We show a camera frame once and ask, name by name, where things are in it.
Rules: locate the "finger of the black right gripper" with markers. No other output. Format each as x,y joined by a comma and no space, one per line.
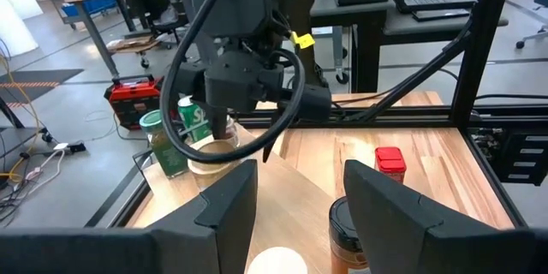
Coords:
266,154
220,124

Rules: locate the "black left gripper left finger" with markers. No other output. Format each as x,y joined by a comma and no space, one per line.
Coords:
222,231

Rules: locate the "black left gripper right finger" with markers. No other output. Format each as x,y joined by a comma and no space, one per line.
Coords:
385,231

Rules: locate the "tan-lid furikake seasoning jar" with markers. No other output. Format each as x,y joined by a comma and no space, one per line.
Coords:
218,149

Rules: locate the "black-lid orange spice jar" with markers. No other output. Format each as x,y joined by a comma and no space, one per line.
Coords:
340,222

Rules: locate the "white-lid bagel seasoning jar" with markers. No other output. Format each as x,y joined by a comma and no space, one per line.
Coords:
277,263

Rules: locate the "green-lid spice jar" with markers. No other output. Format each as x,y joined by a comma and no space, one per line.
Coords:
164,164

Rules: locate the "red-lid spice jar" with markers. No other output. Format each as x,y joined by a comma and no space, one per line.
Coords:
390,160

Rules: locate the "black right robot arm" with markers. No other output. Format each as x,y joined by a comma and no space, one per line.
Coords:
240,0

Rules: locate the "green soda can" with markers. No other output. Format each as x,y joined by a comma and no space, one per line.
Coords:
197,122

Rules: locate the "red and black toolbox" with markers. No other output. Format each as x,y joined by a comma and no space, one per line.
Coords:
135,94

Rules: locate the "black office chair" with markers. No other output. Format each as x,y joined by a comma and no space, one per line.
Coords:
154,8

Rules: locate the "brown cardboard sheet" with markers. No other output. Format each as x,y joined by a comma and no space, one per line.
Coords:
132,45

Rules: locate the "black control box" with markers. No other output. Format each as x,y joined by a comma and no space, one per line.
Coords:
514,154

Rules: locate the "dark grey desk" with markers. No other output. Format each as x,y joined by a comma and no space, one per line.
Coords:
411,30

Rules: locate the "black hazard-striped floor mat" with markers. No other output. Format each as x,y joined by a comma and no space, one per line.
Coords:
38,78

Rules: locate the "white cylindrical column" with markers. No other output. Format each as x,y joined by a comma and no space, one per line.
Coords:
17,8

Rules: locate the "grey office chair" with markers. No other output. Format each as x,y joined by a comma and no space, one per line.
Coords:
537,13

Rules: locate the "black aluminium table frame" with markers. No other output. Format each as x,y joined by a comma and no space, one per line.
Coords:
484,51

